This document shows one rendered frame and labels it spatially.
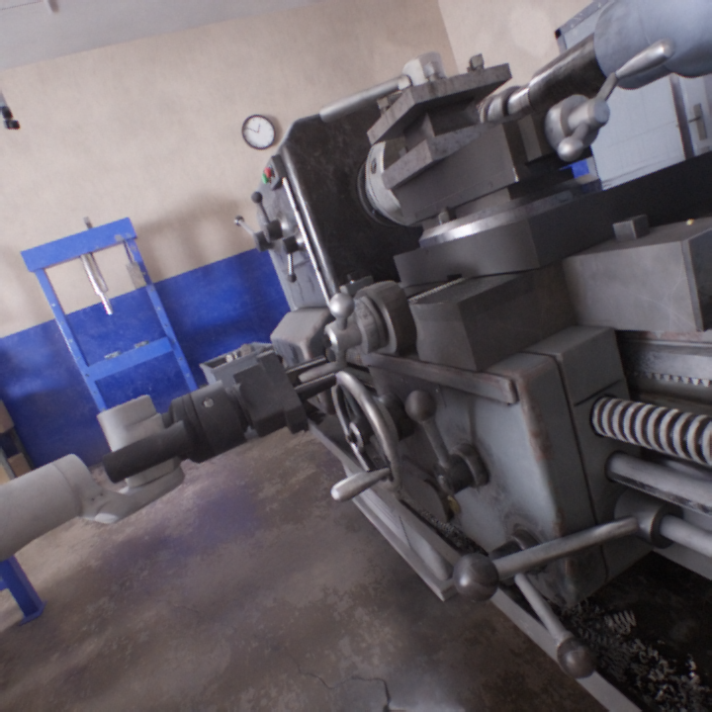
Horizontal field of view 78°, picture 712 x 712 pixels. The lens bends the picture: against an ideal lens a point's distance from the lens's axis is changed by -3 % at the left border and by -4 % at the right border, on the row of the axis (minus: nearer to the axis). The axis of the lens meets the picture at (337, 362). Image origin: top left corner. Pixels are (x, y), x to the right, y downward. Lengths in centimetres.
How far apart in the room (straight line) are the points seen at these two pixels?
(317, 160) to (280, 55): 395
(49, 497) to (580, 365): 55
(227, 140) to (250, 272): 124
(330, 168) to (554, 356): 95
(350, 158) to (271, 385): 87
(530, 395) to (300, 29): 510
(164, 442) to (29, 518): 15
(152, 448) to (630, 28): 73
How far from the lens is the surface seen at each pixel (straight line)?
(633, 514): 56
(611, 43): 74
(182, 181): 465
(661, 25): 68
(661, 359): 54
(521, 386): 45
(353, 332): 55
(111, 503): 57
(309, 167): 129
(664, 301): 49
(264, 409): 57
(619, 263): 50
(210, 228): 456
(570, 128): 58
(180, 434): 54
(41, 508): 54
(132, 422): 58
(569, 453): 51
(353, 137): 135
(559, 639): 52
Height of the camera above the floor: 95
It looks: 12 degrees down
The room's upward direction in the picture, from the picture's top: 20 degrees counter-clockwise
